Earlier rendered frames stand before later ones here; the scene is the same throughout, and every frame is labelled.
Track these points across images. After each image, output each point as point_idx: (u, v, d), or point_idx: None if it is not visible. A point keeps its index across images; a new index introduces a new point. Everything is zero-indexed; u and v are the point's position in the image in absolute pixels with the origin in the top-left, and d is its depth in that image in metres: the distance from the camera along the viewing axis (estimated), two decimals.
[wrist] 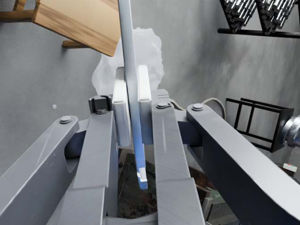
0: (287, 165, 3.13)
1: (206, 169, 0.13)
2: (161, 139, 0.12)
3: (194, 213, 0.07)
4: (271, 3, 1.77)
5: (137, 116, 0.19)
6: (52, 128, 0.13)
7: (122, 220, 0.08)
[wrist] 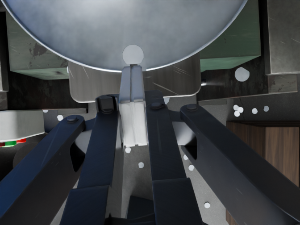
0: None
1: (201, 169, 0.13)
2: (156, 139, 0.12)
3: (191, 213, 0.07)
4: None
5: None
6: (58, 127, 0.13)
7: (122, 220, 0.08)
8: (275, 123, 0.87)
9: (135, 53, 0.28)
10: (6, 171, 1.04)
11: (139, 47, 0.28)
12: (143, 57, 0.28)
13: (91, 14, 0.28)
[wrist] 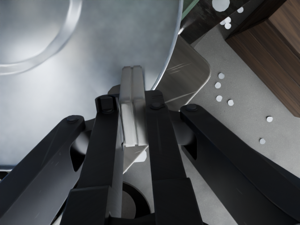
0: None
1: (201, 169, 0.13)
2: (156, 139, 0.12)
3: (191, 213, 0.07)
4: None
5: None
6: (58, 127, 0.13)
7: (122, 220, 0.08)
8: (269, 5, 0.78)
9: None
10: None
11: None
12: None
13: None
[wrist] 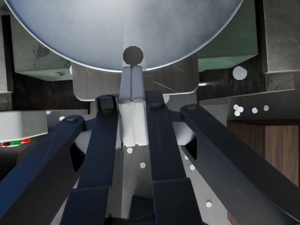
0: None
1: (201, 169, 0.13)
2: (156, 139, 0.12)
3: (191, 213, 0.07)
4: None
5: (74, 62, 0.29)
6: (58, 127, 0.13)
7: (122, 220, 0.08)
8: (275, 122, 0.88)
9: None
10: (9, 172, 1.05)
11: None
12: None
13: None
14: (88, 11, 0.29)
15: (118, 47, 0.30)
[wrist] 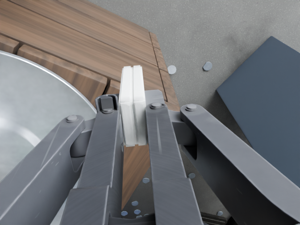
0: None
1: (201, 169, 0.13)
2: (156, 139, 0.12)
3: (191, 213, 0.07)
4: None
5: None
6: (58, 127, 0.13)
7: (122, 220, 0.08)
8: None
9: None
10: None
11: None
12: None
13: None
14: None
15: None
